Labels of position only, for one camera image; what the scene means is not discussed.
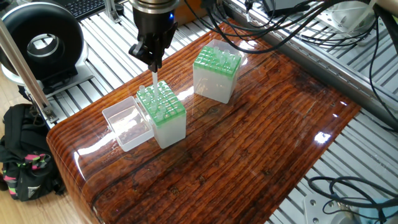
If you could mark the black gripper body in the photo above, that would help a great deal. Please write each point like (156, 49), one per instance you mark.
(154, 17)

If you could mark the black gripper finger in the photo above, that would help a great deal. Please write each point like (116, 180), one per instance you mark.
(142, 51)
(164, 45)

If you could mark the clear tip box with tips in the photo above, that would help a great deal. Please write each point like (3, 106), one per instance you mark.
(214, 87)

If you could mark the clear tip box green rack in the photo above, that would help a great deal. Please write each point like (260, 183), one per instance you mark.
(171, 127)

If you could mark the brown cardboard box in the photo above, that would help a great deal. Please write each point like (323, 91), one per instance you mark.
(193, 9)

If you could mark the black keyboard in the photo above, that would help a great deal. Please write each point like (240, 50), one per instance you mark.
(84, 7)

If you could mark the black round device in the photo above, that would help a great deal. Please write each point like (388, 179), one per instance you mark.
(62, 37)

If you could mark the glossy brown wooden board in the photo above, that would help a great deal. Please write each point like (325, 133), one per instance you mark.
(249, 143)

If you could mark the black backpack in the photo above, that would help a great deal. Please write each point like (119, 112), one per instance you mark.
(25, 143)

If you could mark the white plastic device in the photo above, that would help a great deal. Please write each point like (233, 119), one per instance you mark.
(351, 15)

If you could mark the aluminium bracket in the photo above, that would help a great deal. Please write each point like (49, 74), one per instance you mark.
(112, 9)

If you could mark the aluminium frame post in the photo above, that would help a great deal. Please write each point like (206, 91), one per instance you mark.
(25, 71)

